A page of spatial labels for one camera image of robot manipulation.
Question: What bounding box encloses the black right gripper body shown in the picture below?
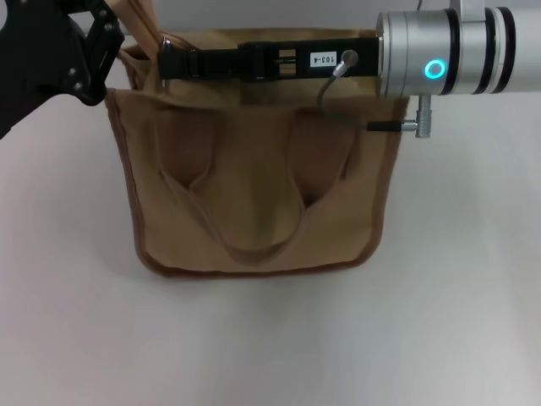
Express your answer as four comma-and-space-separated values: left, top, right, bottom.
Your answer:
240, 37, 381, 81

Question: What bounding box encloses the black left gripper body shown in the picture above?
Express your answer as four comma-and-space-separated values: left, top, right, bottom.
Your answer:
0, 0, 107, 140

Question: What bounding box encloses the silver metal zipper pull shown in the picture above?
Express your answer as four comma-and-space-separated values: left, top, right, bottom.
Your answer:
161, 36, 171, 90

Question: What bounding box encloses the khaki canvas food bag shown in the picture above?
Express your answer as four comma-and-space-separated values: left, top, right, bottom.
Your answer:
103, 0, 409, 278

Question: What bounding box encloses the right gripper cable with plug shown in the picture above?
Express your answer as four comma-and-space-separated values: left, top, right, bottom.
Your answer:
317, 49, 432, 139

